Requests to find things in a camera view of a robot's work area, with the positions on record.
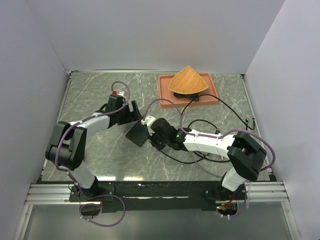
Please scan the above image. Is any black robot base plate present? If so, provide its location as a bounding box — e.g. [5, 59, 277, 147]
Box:
[69, 181, 246, 213]

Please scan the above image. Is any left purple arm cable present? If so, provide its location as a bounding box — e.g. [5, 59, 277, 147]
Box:
[55, 81, 126, 228]

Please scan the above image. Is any terracotta plastic tray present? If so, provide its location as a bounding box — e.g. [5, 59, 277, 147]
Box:
[157, 73, 219, 108]

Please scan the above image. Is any long black ethernet cable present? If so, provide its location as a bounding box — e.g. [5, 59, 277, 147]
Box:
[149, 94, 256, 164]

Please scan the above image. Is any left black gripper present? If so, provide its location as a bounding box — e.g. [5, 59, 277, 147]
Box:
[116, 100, 143, 126]

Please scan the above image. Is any black network switch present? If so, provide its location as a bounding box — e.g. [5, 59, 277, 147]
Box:
[125, 121, 149, 148]

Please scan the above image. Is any woven bamboo basket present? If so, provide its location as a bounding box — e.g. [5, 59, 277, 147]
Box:
[168, 66, 209, 95]

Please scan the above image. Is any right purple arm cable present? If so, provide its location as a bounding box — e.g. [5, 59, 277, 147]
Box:
[144, 98, 277, 219]

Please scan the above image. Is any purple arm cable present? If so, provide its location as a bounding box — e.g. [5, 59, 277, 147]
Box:
[55, 81, 126, 228]
[144, 98, 277, 219]

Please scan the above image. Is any short black patch cable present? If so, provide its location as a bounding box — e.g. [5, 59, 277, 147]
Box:
[189, 119, 226, 161]

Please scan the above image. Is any aluminium frame rail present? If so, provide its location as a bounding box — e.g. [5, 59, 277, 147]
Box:
[13, 181, 301, 240]

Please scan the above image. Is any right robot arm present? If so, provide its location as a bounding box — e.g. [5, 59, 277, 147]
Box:
[141, 116, 267, 200]

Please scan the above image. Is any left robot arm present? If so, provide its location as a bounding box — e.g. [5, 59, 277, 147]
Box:
[45, 94, 142, 201]

